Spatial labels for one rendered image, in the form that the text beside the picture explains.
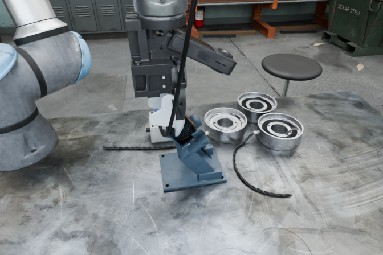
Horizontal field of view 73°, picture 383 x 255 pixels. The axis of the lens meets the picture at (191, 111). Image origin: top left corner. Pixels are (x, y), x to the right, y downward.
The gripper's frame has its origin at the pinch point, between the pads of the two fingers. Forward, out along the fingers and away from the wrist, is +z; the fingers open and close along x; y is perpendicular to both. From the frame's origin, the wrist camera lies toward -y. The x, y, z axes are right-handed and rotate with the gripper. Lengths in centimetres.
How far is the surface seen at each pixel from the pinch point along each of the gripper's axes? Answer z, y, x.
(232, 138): 9.9, -13.2, -5.5
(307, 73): 30, -78, -72
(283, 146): 10.2, -23.7, -0.8
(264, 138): 9.4, -20.3, -3.6
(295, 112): 12.1, -35.2, -15.5
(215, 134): 9.3, -9.3, -6.9
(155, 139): 11.1, 4.6, -9.8
